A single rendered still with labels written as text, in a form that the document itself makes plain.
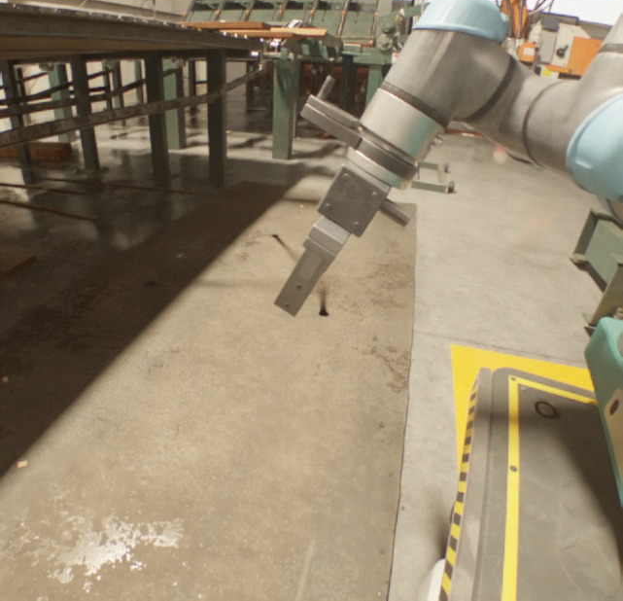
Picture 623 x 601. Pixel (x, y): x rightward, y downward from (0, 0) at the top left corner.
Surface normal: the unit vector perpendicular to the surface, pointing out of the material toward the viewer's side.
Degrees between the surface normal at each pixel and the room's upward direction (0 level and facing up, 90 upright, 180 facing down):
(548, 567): 0
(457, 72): 93
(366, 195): 83
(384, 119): 73
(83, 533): 0
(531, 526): 0
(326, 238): 83
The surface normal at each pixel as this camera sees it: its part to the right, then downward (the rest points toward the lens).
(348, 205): -0.30, 0.35
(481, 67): 0.03, 0.41
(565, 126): -0.98, -0.16
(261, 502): 0.05, -0.87
